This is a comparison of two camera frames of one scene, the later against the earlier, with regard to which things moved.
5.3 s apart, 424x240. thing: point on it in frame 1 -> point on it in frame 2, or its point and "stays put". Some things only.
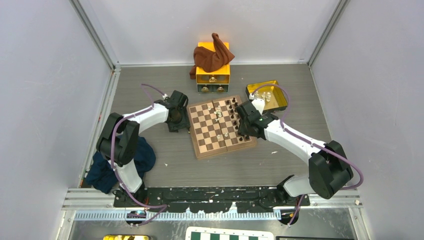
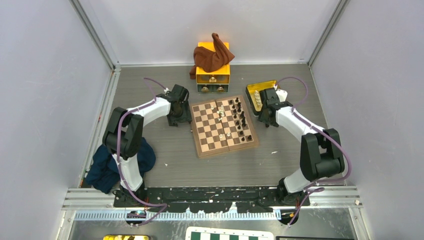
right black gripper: (243, 130) -> (262, 118)
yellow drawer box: (217, 81) stays put
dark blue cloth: (102, 175) stays put
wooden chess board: (214, 127) stays put
